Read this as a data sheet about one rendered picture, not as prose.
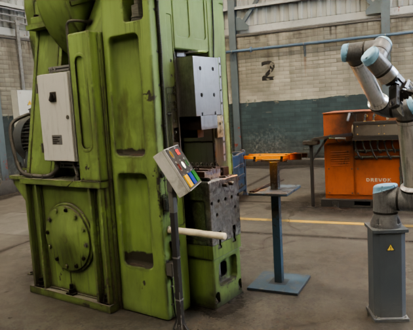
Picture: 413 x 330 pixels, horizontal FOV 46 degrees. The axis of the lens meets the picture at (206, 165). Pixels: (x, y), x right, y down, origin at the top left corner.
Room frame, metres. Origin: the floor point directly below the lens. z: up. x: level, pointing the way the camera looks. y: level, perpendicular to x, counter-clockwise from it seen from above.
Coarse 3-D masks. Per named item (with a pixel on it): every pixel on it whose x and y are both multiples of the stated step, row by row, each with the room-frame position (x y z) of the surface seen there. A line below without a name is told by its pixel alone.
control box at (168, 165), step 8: (160, 152) 2.75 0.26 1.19; (168, 152) 2.79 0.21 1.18; (176, 152) 2.93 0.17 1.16; (160, 160) 2.75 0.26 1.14; (168, 160) 2.74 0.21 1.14; (176, 160) 2.83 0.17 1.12; (184, 160) 2.98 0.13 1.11; (168, 168) 2.74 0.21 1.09; (176, 168) 2.74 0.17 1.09; (184, 168) 2.88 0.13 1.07; (192, 168) 3.03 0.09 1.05; (168, 176) 2.74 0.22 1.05; (176, 176) 2.73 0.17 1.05; (176, 184) 2.73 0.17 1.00; (184, 184) 2.72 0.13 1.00; (176, 192) 2.73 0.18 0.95; (184, 192) 2.73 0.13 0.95
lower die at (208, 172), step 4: (200, 168) 3.46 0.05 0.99; (204, 168) 3.45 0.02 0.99; (208, 168) 3.43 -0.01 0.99; (212, 168) 3.42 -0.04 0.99; (216, 168) 3.46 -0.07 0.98; (200, 172) 3.36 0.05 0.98; (204, 172) 3.34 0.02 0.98; (208, 172) 3.38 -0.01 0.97; (212, 172) 3.42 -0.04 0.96; (216, 172) 3.46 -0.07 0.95; (200, 176) 3.36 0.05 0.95; (204, 176) 3.34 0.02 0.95; (208, 176) 3.38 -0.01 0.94; (212, 176) 3.42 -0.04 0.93; (216, 176) 3.46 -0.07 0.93
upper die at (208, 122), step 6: (180, 120) 3.44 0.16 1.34; (186, 120) 3.41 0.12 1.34; (192, 120) 3.38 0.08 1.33; (198, 120) 3.35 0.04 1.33; (204, 120) 3.37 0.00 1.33; (210, 120) 3.43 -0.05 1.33; (216, 120) 3.49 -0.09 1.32; (180, 126) 3.44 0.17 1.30; (186, 126) 3.41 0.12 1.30; (192, 126) 3.38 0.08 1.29; (198, 126) 3.35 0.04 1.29; (204, 126) 3.36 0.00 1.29; (210, 126) 3.43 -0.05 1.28; (216, 126) 3.49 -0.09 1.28
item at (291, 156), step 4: (244, 156) 3.69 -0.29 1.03; (248, 156) 3.68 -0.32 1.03; (252, 156) 3.67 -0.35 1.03; (256, 156) 3.65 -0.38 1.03; (260, 156) 3.64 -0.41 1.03; (264, 156) 3.63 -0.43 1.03; (268, 156) 3.61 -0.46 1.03; (272, 156) 3.60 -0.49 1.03; (276, 156) 3.59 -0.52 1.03; (280, 156) 3.58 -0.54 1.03; (284, 156) 3.56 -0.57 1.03; (288, 156) 3.54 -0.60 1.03; (292, 156) 3.55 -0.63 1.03; (296, 156) 3.53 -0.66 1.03; (300, 156) 3.52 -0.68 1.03
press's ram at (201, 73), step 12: (180, 60) 3.36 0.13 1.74; (192, 60) 3.30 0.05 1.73; (204, 60) 3.40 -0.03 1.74; (216, 60) 3.53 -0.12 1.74; (180, 72) 3.36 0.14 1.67; (192, 72) 3.30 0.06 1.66; (204, 72) 3.40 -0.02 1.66; (216, 72) 3.52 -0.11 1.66; (180, 84) 3.36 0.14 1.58; (192, 84) 3.31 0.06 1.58; (204, 84) 3.39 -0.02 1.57; (216, 84) 3.51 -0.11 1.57; (180, 96) 3.37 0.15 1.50; (192, 96) 3.31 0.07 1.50; (204, 96) 3.38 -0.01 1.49; (216, 96) 3.51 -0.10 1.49; (180, 108) 3.37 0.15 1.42; (192, 108) 3.31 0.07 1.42; (204, 108) 3.37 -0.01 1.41; (216, 108) 3.50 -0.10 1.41
